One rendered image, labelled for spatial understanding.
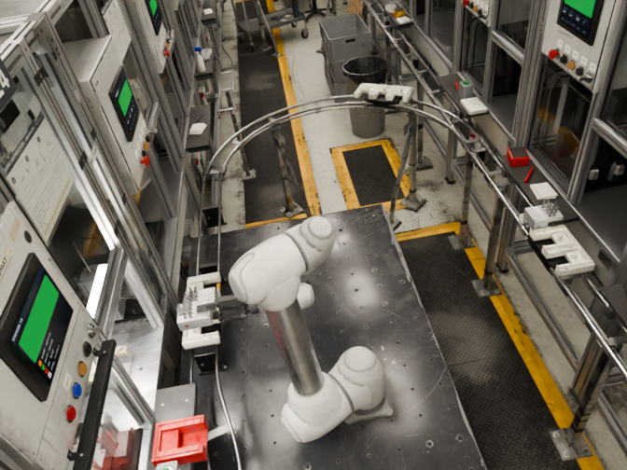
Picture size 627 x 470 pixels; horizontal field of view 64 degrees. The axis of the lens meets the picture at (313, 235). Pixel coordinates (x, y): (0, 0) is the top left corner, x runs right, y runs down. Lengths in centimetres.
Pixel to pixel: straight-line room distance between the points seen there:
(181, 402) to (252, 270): 69
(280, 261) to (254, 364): 89
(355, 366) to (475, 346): 134
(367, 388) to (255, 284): 64
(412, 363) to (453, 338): 94
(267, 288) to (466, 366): 175
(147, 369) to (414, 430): 98
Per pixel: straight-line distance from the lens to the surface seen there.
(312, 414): 170
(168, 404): 188
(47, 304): 125
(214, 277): 224
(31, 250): 128
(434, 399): 200
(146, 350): 205
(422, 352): 211
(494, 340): 302
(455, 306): 314
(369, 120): 455
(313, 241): 135
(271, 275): 132
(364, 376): 175
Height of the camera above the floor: 241
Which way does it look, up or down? 41 degrees down
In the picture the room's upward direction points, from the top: 10 degrees counter-clockwise
